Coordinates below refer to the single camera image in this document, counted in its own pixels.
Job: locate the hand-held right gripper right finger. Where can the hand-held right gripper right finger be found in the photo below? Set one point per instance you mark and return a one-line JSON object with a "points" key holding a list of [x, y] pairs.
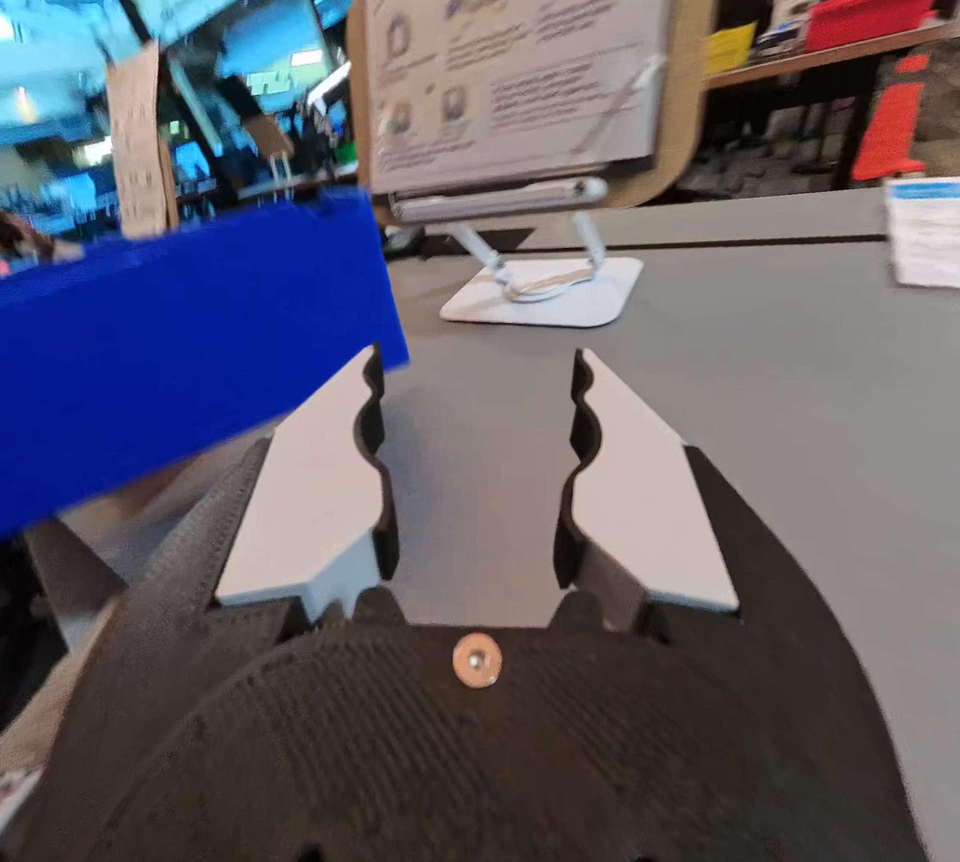
{"points": [[652, 517]]}

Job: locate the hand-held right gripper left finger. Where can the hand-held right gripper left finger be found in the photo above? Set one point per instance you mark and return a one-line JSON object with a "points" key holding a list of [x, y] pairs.
{"points": [[300, 502]]}

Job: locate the blue plastic bin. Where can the blue plastic bin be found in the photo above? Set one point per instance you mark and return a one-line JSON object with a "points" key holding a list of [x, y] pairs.
{"points": [[187, 352]]}

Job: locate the grey desk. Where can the grey desk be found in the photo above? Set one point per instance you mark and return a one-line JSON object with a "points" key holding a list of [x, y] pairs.
{"points": [[750, 389]]}

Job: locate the brown cardboard sign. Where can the brown cardboard sign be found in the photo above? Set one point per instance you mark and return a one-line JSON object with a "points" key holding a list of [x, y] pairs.
{"points": [[139, 142]]}

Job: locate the blue white paper leaflet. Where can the blue white paper leaflet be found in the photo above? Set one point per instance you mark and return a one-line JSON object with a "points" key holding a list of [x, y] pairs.
{"points": [[926, 232]]}

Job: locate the orange traffic cone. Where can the orange traffic cone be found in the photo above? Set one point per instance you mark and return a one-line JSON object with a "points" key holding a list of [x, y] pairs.
{"points": [[892, 119]]}

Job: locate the instruction sheet on stand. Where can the instruction sheet on stand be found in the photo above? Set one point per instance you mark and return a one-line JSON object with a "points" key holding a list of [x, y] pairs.
{"points": [[697, 52]]}

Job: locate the wooden background table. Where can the wooden background table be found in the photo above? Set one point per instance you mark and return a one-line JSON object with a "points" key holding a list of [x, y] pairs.
{"points": [[825, 63]]}

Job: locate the red plastic bin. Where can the red plastic bin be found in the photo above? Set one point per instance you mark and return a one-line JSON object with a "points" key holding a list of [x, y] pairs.
{"points": [[870, 14]]}

